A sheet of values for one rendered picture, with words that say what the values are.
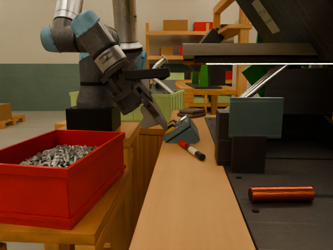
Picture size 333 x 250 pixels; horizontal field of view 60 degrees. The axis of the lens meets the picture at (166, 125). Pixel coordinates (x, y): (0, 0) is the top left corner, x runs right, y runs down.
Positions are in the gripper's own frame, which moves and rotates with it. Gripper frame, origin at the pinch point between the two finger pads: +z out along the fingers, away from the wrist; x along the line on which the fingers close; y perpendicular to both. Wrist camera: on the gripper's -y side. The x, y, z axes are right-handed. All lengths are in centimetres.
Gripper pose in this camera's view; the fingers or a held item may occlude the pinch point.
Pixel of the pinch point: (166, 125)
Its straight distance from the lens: 77.5
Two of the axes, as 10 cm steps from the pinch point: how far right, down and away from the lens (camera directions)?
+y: -8.2, 5.5, 1.6
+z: 5.7, 8.1, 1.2
